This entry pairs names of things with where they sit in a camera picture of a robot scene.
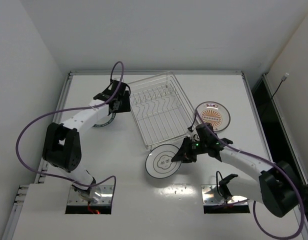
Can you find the black wall cable white plug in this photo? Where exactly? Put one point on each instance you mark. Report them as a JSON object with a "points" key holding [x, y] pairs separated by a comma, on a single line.
{"points": [[283, 79]]}

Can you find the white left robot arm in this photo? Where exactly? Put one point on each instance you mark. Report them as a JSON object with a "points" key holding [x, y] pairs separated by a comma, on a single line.
{"points": [[62, 145]]}

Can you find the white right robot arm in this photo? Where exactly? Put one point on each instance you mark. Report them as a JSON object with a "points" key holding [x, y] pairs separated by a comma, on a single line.
{"points": [[272, 185]]}

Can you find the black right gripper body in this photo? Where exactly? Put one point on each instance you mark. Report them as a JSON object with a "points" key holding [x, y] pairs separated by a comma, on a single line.
{"points": [[185, 151]]}

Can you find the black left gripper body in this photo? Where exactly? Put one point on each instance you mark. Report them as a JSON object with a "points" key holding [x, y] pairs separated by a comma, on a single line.
{"points": [[123, 103]]}

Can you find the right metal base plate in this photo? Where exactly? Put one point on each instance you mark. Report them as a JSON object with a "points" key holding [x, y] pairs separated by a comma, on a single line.
{"points": [[210, 197]]}

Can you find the metal base plate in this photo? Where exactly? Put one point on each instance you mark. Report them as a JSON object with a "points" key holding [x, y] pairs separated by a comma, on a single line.
{"points": [[106, 193], [210, 197]]}

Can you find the black line patterned plate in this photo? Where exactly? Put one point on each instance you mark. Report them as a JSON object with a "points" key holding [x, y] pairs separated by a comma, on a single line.
{"points": [[158, 163]]}

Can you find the orange patterned white plate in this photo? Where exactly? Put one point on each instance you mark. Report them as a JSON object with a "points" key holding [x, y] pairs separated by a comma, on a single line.
{"points": [[215, 114]]}

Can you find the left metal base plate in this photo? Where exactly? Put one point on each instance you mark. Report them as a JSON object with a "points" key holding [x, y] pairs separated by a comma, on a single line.
{"points": [[106, 193]]}

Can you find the green rimmed white plate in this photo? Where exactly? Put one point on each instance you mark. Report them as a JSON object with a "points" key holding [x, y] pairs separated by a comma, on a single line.
{"points": [[105, 121]]}

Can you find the metal wire dish rack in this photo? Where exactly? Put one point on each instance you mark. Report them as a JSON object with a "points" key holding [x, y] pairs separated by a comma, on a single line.
{"points": [[161, 109]]}

